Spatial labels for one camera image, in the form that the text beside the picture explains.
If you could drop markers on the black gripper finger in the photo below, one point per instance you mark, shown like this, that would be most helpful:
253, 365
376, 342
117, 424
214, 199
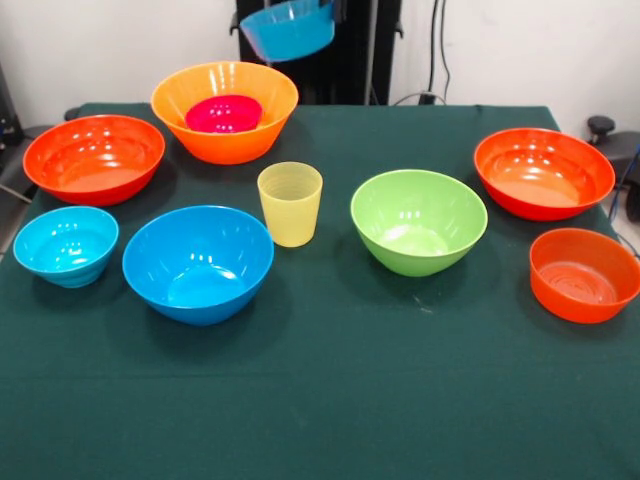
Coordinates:
340, 10

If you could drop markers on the small blue plastic bowl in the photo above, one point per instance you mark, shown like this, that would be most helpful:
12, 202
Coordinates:
290, 35

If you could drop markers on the small magenta plastic bowl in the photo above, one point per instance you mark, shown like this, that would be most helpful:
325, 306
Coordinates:
222, 117

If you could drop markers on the large orange plastic bowl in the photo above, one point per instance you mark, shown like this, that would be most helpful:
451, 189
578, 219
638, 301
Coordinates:
225, 150

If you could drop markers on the yellow plastic cup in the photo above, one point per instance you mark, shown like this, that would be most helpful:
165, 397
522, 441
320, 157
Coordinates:
290, 215

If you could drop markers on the green plastic bowl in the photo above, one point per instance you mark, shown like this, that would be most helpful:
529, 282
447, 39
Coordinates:
415, 220

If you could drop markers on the large red plastic bowl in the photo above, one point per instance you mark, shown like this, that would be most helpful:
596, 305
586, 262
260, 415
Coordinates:
95, 170
545, 175

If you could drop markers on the large blue plastic bowl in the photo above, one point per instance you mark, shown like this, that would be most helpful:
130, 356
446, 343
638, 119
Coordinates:
197, 270

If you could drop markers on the small orange-red plastic bowl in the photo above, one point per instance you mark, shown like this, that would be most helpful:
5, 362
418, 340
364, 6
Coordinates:
580, 280

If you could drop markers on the small cyan plastic bowl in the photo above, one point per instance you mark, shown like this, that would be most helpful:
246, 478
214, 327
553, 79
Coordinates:
65, 250

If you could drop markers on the dark green tablecloth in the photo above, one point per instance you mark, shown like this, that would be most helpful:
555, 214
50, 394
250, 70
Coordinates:
320, 375

